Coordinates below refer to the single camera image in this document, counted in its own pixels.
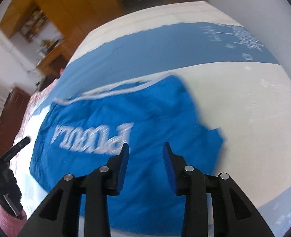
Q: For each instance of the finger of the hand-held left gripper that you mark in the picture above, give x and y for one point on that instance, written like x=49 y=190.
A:
x=17 y=148

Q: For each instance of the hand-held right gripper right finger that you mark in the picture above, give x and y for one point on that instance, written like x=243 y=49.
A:
x=170 y=170

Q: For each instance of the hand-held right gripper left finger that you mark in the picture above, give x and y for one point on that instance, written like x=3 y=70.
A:
x=122 y=170

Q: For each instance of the blue padded jacket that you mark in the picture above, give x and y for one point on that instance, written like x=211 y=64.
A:
x=98 y=108

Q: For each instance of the dark wooden headboard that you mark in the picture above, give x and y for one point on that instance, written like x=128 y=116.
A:
x=12 y=113

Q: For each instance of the pink patterned blanket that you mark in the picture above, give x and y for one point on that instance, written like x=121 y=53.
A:
x=36 y=96

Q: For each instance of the wooden desk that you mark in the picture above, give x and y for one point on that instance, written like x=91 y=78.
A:
x=54 y=61

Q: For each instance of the blue and white bed sheet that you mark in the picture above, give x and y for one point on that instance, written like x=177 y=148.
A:
x=234 y=91

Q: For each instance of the wooden wardrobe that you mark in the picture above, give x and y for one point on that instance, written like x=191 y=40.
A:
x=86 y=5

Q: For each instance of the wooden wall shelf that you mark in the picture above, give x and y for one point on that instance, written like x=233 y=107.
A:
x=36 y=22

